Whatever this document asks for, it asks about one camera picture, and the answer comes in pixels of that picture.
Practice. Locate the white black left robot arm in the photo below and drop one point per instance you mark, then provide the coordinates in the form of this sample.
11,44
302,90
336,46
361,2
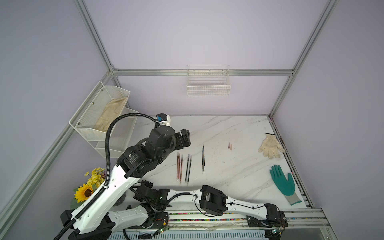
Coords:
93,220

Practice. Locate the cream glove in shelf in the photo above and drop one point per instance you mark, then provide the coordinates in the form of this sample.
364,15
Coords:
111,111

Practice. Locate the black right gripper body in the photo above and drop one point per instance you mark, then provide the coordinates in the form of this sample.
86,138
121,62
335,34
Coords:
147,184

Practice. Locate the cream knitted work glove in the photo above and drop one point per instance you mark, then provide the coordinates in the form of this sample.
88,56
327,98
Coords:
271,147

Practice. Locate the white mesh wall shelf lower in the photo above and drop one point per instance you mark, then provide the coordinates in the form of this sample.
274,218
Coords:
120,136

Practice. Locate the white mesh wall shelf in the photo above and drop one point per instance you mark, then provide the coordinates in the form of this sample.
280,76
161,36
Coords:
86,117
120,136

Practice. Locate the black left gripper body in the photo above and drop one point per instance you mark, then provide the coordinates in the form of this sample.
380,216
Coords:
177,144

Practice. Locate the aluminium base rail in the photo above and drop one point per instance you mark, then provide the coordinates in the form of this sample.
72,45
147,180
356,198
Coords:
301,224

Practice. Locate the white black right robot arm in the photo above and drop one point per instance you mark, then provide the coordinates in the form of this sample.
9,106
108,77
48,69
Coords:
211,203

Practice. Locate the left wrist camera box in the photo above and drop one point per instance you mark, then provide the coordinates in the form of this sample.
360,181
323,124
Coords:
164,119

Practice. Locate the white mesh wall shelf upper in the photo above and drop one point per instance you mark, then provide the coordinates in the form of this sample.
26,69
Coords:
86,117

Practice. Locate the red pencil with clear cap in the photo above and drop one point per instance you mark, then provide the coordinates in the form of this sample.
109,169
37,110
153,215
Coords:
178,166

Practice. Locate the white wire wall basket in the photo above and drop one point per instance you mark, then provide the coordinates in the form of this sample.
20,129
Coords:
208,81

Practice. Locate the artificial sunflower bouquet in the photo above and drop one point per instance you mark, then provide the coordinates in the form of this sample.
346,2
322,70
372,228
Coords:
81,194

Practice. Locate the aluminium frame profile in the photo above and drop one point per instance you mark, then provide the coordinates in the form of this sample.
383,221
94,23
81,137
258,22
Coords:
24,194

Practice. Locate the green rubber work glove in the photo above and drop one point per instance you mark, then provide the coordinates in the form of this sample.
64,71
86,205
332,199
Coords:
286,185

